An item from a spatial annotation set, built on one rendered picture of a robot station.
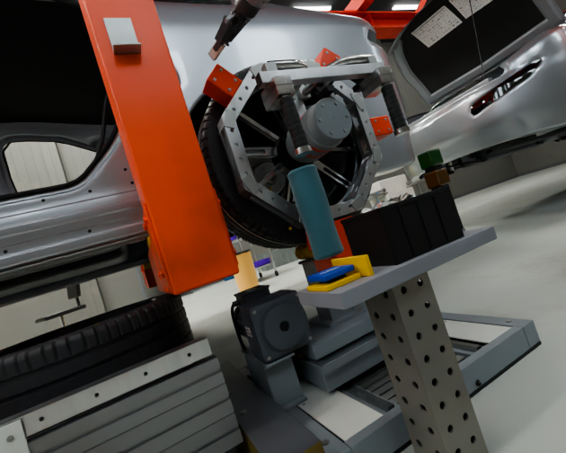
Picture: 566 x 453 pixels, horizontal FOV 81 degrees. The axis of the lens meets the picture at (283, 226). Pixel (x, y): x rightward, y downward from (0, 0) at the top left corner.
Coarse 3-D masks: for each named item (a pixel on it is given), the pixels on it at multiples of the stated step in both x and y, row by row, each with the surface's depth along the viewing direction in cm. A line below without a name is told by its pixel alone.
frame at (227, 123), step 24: (240, 96) 101; (336, 96) 120; (360, 96) 120; (360, 120) 118; (240, 144) 98; (360, 144) 121; (240, 168) 97; (360, 168) 120; (240, 192) 100; (264, 192) 98; (360, 192) 112; (288, 216) 101; (336, 216) 107
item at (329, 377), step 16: (368, 336) 113; (336, 352) 107; (352, 352) 104; (368, 352) 106; (304, 368) 110; (320, 368) 99; (336, 368) 101; (352, 368) 103; (368, 368) 105; (320, 384) 102; (336, 384) 100
